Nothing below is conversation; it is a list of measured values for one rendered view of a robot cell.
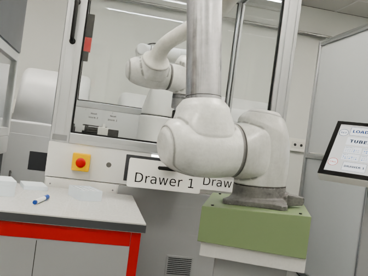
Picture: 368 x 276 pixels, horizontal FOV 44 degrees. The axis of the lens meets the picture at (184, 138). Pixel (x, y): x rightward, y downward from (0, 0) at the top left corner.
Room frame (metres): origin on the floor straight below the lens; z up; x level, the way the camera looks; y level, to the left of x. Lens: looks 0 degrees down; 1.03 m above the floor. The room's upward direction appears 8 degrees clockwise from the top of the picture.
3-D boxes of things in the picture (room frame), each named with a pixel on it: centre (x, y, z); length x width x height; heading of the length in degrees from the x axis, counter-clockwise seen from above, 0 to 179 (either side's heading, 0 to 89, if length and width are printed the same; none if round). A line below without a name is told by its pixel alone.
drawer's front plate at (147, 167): (1.79, 0.05, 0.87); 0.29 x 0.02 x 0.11; 101
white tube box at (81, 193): (1.70, 0.34, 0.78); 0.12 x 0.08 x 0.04; 33
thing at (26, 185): (1.79, 0.56, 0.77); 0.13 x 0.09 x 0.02; 26
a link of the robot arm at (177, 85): (1.77, 0.03, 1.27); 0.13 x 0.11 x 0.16; 112
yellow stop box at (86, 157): (1.89, 0.41, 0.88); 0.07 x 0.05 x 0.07; 101
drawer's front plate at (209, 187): (2.03, -0.22, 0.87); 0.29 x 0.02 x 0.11; 101
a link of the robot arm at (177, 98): (1.78, 0.02, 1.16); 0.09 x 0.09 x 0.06
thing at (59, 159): (2.45, 0.14, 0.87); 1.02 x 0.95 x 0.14; 101
